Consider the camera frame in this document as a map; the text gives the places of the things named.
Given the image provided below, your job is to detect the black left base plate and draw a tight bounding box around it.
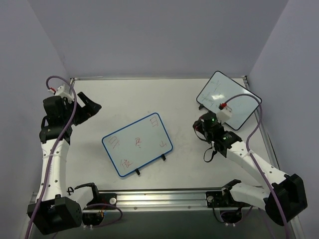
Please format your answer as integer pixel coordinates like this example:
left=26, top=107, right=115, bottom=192
left=97, top=191, right=117, bottom=206

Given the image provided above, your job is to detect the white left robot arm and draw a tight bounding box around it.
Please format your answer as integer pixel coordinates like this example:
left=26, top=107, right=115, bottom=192
left=27, top=92, right=102, bottom=235

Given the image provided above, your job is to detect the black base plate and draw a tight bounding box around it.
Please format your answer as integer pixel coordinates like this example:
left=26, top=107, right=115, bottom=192
left=205, top=191, right=227, bottom=208
left=97, top=191, right=117, bottom=206

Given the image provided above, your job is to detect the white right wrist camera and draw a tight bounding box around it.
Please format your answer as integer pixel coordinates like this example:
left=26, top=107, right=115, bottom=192
left=216, top=103, right=232, bottom=123

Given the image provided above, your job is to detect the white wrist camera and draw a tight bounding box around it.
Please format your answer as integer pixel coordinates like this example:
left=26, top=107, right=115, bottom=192
left=216, top=103, right=232, bottom=123
left=48, top=85, right=74, bottom=103

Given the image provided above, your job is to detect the black framed whiteboard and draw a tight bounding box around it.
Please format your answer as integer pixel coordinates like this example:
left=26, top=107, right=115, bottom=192
left=196, top=71, right=262, bottom=130

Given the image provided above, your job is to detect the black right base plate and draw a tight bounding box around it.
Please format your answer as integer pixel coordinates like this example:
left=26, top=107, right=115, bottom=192
left=205, top=191, right=227, bottom=208

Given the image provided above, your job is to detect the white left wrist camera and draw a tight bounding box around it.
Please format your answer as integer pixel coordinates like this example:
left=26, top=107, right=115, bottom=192
left=48, top=85, right=74, bottom=103

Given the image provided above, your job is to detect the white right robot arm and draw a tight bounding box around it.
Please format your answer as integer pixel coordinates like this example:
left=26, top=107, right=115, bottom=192
left=192, top=112, right=308, bottom=226

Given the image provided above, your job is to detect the blue framed whiteboard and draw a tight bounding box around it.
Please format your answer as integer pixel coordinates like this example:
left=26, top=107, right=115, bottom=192
left=102, top=113, right=173, bottom=177

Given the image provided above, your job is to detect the aluminium mounting rail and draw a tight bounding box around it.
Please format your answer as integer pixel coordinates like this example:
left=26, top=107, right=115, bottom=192
left=27, top=186, right=265, bottom=215

